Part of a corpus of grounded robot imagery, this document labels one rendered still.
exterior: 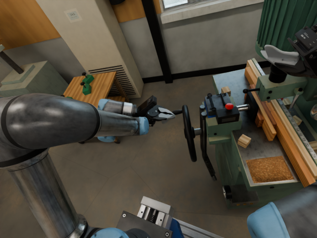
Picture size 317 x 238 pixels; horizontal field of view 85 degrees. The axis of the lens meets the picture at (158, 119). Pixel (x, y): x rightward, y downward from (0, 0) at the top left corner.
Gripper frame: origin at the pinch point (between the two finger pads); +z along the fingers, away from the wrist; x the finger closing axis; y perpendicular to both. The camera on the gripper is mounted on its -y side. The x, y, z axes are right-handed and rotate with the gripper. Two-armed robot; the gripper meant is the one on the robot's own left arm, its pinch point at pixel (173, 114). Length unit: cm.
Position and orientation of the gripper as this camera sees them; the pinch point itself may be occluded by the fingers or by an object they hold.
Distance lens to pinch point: 85.5
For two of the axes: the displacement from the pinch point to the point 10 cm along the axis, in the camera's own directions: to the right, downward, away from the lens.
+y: -2.7, 6.0, 7.5
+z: 9.6, 1.5, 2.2
